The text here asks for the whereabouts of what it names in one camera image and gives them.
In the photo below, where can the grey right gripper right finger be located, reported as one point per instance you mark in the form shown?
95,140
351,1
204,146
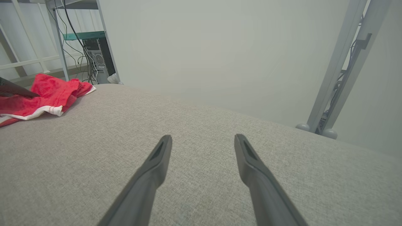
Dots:
270,204

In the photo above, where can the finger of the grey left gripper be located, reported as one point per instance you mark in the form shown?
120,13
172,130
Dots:
15,89

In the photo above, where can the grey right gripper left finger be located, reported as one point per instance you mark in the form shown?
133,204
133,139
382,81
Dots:
138,197

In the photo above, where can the red shorts white trim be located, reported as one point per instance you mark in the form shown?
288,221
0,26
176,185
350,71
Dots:
53,91

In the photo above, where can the green shelf board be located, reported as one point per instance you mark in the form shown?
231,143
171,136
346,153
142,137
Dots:
84,35

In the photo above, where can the black computer tower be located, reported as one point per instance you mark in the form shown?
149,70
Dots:
100,59

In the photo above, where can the white lumpy object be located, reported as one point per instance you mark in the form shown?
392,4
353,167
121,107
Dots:
114,79

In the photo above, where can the grey fabric sofa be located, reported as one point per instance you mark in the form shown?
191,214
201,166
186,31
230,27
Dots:
201,119

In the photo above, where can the grey metal frame post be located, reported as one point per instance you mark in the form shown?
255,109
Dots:
339,62

